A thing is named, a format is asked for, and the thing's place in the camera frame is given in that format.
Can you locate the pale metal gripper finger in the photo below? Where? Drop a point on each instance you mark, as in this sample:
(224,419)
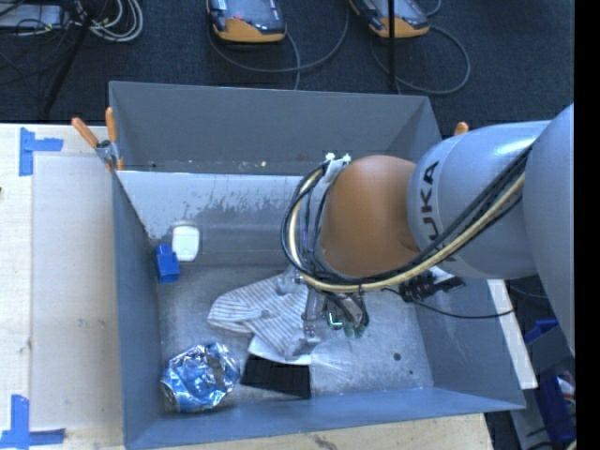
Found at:
(296,347)
(313,338)

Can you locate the black flat block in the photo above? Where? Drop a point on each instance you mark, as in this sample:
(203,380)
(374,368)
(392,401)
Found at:
(276,375)

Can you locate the white striped cloth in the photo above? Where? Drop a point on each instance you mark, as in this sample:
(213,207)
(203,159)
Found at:
(262,312)

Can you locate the crumpled blue foil packet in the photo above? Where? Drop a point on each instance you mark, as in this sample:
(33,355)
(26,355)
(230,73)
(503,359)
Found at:
(199,378)

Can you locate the small white box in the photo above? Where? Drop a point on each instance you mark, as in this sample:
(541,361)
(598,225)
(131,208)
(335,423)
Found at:
(185,242)

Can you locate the blue plastic block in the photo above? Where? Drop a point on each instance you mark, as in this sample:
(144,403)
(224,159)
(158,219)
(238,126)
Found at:
(166,263)

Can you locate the grey metal bin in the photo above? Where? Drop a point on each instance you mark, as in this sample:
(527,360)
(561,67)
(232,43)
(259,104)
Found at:
(262,129)

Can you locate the pale wood flat board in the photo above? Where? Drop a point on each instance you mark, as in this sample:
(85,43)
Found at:
(70,274)

